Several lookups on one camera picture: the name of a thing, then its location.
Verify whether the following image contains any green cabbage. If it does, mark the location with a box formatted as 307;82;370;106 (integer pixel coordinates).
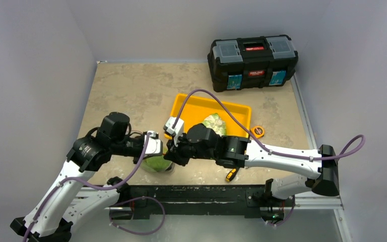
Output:
142;154;174;173

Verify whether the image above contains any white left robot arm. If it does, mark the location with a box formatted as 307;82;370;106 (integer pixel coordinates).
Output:
10;112;162;241

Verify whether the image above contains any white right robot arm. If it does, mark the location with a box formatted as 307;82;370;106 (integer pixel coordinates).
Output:
164;124;340;205

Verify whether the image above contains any white cauliflower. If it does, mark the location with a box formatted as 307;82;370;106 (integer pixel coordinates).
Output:
202;113;227;136

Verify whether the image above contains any yellow plastic tray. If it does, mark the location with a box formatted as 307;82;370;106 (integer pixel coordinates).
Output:
180;95;252;138

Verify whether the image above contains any yellow black screwdriver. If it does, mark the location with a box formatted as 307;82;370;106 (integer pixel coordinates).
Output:
225;167;240;183

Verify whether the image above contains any black plastic toolbox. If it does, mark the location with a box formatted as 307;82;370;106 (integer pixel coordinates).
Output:
207;35;299;92

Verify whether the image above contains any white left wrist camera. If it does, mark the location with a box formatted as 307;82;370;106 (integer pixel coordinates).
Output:
144;131;163;157

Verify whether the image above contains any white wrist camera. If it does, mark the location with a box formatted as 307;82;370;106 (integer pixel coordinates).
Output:
144;131;163;157
163;116;184;147

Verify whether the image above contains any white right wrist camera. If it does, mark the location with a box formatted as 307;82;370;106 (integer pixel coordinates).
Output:
163;116;184;147

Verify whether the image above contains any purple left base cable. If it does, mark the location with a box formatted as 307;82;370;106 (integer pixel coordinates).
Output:
109;196;167;235

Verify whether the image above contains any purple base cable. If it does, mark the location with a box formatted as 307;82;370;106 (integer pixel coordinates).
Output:
265;197;298;227
109;196;167;235

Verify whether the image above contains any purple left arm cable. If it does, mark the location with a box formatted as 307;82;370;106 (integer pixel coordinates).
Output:
21;132;152;242

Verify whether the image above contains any black metal base frame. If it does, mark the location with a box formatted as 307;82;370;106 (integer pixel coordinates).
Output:
77;181;344;221

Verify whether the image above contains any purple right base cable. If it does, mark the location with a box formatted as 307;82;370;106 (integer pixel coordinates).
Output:
265;197;298;227

